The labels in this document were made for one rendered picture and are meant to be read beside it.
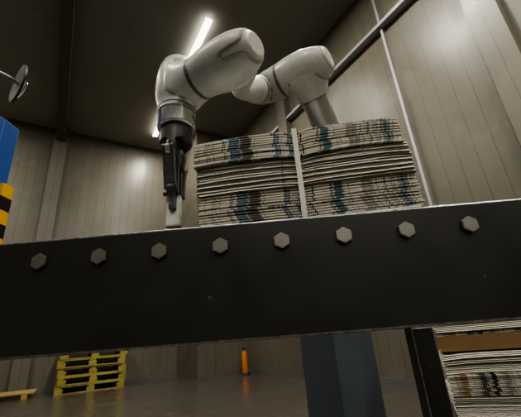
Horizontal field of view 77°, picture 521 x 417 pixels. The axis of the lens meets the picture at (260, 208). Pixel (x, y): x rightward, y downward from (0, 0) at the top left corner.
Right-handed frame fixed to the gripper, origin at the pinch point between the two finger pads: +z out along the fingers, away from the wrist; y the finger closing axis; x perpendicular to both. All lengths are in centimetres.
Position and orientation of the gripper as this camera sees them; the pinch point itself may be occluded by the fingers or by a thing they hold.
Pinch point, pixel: (174, 212)
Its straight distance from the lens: 72.9
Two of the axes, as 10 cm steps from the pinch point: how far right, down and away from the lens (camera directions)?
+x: -10.0, 0.9, 0.2
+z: 0.7, 9.3, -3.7
